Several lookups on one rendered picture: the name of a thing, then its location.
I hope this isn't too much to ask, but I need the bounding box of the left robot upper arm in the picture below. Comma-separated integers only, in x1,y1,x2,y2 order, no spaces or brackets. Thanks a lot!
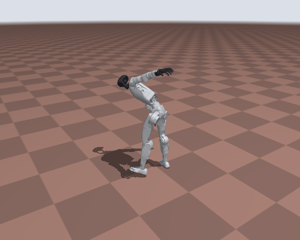
129,75,149,87

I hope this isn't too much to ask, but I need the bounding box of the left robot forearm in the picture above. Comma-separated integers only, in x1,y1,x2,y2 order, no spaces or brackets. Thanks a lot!
141,70,159,79

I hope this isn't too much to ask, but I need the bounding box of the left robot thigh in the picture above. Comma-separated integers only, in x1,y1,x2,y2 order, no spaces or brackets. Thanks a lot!
142,111,160,147

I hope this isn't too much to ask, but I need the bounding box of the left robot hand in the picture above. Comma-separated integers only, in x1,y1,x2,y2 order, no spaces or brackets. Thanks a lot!
154,67,174,76

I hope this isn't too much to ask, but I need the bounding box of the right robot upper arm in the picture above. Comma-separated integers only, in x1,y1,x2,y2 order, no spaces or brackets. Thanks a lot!
145,104,152,110

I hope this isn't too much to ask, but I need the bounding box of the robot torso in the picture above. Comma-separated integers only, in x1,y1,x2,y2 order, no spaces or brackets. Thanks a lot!
129,82,166,119

